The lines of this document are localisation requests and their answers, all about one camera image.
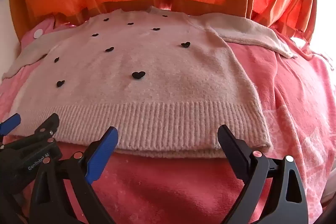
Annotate pink fleece blanket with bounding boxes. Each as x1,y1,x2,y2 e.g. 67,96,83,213
0,17,336,224

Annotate pink knit sweater black hearts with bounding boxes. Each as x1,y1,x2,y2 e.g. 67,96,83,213
2,6,298,159

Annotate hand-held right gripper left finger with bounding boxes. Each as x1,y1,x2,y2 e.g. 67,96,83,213
28,126,119,224

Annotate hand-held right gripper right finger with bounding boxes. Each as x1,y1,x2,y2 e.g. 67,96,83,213
217,124,309,224

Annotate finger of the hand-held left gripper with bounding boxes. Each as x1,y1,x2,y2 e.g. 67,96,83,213
0,113,21,137
1,113,60,149

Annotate pink cloth with white dot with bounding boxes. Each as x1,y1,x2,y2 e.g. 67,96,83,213
22,17,77,46

